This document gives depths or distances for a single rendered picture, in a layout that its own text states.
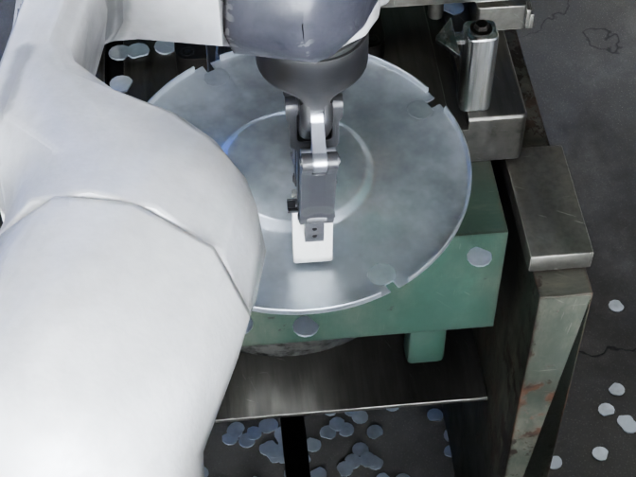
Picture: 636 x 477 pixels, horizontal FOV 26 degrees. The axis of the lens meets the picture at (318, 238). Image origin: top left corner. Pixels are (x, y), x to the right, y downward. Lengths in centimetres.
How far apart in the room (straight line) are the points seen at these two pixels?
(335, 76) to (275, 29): 16
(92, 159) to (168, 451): 13
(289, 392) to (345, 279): 52
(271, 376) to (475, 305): 32
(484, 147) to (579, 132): 99
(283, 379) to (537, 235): 42
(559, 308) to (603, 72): 117
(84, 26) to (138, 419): 26
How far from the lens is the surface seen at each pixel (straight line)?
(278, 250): 108
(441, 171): 114
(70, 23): 69
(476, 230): 128
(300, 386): 157
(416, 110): 118
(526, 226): 130
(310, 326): 120
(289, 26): 73
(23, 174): 59
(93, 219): 54
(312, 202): 96
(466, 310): 137
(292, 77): 89
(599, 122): 233
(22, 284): 52
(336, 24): 74
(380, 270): 107
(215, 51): 125
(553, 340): 133
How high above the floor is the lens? 161
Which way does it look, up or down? 50 degrees down
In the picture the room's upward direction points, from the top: straight up
